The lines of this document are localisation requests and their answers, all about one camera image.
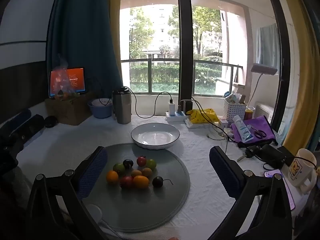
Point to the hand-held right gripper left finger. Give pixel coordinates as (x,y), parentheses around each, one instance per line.
(92,172)

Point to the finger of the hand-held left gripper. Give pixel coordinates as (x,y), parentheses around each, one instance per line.
(21,117)
(31,126)

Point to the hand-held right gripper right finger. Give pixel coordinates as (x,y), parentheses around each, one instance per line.
(225,172)

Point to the small orange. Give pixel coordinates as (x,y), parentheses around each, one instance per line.
(112,176)

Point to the green apple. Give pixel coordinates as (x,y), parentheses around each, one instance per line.
(118,167)

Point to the red apple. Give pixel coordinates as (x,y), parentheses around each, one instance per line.
(126,182)

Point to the dark purple plum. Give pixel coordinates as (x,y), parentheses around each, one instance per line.
(157,181)
(128,163)

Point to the brown kiwi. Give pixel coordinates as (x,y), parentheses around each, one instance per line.
(136,173)
(146,172)

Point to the large orange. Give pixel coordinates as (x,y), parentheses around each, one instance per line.
(140,182)

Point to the red tomato with calyx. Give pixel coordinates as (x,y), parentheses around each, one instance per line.
(141,160)

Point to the light green fruit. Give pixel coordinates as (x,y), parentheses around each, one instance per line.
(151,164)

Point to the white bowl with dark rim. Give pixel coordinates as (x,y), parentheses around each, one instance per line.
(155,137)

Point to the black round object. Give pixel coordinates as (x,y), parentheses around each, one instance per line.
(51,121)

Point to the metal key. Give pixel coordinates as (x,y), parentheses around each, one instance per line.
(241,158)

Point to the white round device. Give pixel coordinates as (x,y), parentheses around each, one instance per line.
(93,212)

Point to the brown cardboard box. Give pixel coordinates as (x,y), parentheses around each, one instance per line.
(70,111)

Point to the black handheld device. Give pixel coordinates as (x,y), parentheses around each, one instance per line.
(267,153)

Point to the white and blue tube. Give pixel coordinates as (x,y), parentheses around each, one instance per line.
(241,128)

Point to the smartphone with lit screen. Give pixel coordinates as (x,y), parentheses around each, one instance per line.
(272,173)

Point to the black scissors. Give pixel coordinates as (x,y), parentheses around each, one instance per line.
(258,133)

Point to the white paper stack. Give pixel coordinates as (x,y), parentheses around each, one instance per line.
(197,125)

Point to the tablet with orange screen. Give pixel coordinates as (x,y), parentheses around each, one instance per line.
(72,81)

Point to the blue plastic basin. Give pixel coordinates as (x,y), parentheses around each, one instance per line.
(101,112)

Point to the yellow plastic bag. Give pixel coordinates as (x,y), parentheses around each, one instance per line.
(211,112)

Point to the white plastic basket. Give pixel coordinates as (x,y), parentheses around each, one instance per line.
(234,110)

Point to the purple pouch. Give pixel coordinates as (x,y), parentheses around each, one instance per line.
(262,121)

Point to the yellow jar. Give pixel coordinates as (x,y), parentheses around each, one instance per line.
(249,113)

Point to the round grey placemat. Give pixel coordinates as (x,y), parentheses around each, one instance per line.
(155,205)

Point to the stainless steel thermos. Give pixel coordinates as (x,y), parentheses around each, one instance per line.
(122,107)

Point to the white ventilated appliance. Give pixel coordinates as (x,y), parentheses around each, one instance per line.
(265,112)

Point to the white power strip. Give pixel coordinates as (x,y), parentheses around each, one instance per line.
(175,117)

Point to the white mug with bear print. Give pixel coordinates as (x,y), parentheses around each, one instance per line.
(301,170)

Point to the black charger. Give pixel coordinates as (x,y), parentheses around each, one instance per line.
(186,106)

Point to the white charger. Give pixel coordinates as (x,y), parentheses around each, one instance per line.
(171,107)

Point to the blue curtain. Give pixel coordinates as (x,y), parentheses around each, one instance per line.
(82,30)

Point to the white desk lamp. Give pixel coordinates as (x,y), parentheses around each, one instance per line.
(263,68)

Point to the yellow curtain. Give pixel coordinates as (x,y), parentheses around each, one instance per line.
(302,80)
(113,17)

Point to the balcony railing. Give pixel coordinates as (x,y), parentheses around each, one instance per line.
(162,60)

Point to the hanging light blue cloth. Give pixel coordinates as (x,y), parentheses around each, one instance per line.
(266,42)

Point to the black window frame post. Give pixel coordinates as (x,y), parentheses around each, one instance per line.
(183,42)

